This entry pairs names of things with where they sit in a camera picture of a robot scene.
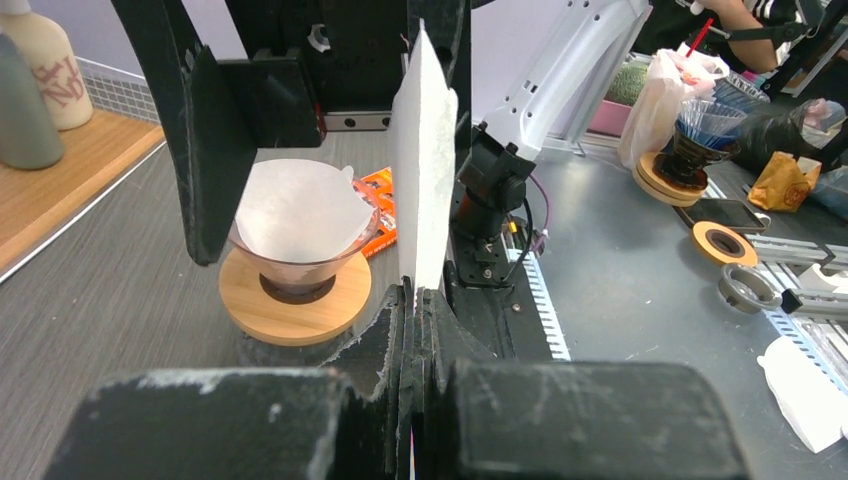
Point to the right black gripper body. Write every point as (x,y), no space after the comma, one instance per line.
(316,66)

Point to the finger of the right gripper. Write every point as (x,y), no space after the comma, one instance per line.
(448,24)
(211,148)

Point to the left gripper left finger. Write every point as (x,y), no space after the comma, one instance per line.
(338,421)

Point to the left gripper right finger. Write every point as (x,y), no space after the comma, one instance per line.
(485,418)

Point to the white paper coffee filter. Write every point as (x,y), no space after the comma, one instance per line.
(300,211)

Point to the pink transparent plastic dripper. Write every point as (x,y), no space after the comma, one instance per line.
(303,282)

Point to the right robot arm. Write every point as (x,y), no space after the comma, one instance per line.
(403,66)

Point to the white filter on bench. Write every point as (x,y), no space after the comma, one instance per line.
(813,406)

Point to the green grey cup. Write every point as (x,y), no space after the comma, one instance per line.
(29,138)

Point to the white printed paper cup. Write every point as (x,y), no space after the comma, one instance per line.
(47,50)

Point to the white plastic bag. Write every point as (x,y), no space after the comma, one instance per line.
(673,77)

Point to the black smartphone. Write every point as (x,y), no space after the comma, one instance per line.
(733,214)

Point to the yellow paper bag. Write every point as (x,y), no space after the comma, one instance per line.
(785,183)

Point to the white wire wooden shelf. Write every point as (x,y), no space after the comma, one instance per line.
(38,206)

